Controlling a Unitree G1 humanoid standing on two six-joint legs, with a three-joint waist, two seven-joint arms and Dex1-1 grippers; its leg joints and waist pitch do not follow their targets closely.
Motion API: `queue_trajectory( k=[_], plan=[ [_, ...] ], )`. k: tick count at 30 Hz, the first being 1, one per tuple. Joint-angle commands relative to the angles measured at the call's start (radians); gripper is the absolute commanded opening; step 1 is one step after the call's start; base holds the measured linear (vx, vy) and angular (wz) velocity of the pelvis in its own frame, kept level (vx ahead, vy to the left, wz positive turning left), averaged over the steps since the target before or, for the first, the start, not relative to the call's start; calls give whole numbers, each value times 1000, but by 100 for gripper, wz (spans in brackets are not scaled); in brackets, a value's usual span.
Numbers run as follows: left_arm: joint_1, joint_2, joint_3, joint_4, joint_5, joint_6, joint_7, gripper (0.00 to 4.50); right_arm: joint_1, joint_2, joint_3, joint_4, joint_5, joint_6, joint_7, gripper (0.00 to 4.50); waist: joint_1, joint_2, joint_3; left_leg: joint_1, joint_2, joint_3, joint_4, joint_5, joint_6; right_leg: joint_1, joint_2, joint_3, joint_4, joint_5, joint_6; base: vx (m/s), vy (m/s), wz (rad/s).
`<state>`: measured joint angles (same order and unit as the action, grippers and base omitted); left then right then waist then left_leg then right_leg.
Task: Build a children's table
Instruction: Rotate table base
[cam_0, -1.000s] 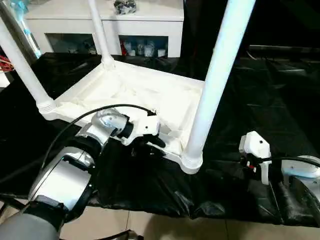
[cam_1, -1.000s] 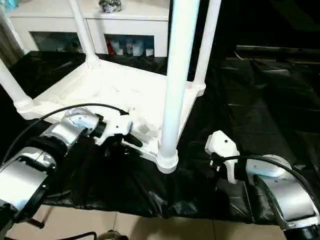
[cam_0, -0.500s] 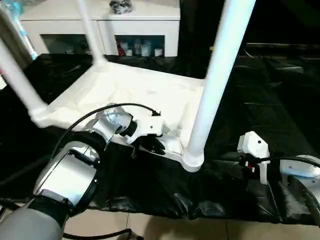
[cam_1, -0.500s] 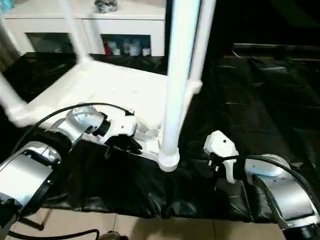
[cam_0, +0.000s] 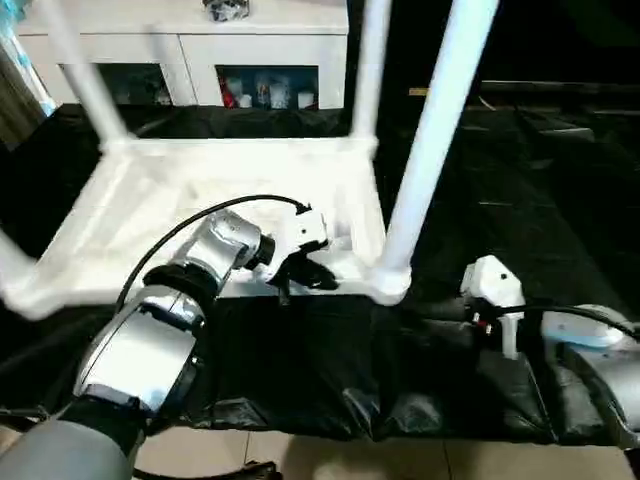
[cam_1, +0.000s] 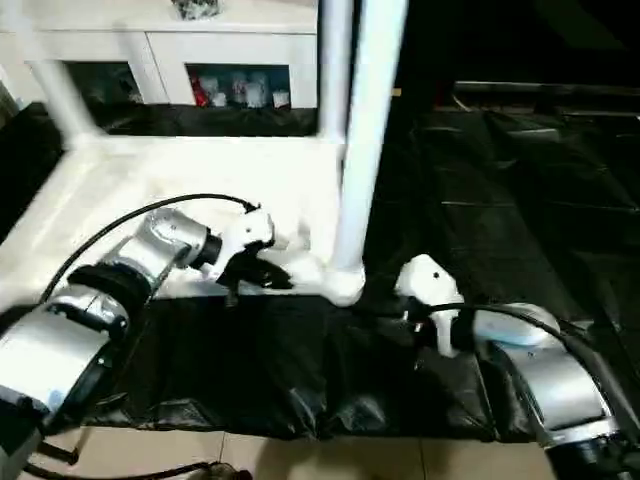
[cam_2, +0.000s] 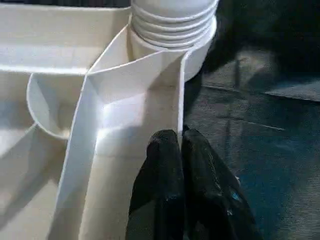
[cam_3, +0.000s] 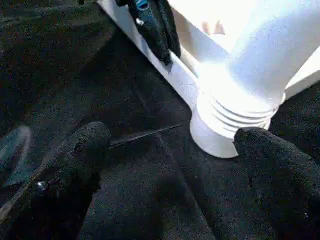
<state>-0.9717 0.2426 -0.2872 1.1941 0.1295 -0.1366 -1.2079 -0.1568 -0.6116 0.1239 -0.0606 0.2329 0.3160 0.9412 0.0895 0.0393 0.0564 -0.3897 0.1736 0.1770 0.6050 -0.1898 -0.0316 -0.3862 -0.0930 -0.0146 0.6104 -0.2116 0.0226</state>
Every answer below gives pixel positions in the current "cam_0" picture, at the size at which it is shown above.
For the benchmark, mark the white plastic table top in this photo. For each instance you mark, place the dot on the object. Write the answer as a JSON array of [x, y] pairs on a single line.
[[180, 200]]

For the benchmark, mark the white plastic table leg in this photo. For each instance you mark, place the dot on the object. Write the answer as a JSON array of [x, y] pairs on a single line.
[[90, 75], [370, 70], [440, 130], [15, 262]]

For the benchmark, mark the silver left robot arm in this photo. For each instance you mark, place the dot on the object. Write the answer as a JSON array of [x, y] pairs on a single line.
[[170, 330]]

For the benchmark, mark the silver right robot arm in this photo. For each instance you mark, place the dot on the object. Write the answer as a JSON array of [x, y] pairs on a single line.
[[600, 370]]

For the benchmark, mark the glossy black mat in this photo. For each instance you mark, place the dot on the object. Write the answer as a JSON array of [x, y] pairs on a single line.
[[540, 200]]

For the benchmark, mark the small white jar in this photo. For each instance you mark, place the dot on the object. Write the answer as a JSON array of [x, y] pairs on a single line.
[[262, 95], [306, 100]]

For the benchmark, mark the small red bottle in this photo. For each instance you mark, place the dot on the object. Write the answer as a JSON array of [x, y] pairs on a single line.
[[228, 93]]

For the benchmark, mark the black left robot foot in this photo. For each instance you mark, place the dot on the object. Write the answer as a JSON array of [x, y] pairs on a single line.
[[230, 470]]

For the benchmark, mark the small tan label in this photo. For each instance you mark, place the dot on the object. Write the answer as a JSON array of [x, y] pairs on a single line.
[[419, 92]]

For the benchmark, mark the long black bar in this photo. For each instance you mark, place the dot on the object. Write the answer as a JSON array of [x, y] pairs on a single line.
[[560, 92]]

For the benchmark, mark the white cabinet with glass doors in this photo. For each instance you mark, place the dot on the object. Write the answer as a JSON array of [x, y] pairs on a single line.
[[180, 50]]

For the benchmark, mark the grey metal clutter object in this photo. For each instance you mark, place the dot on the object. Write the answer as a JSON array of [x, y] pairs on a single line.
[[226, 9]]

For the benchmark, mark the black stand leg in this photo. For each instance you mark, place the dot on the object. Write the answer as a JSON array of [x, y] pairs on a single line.
[[22, 414]]

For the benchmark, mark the blue object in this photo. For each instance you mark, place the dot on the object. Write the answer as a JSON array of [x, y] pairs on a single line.
[[25, 60]]

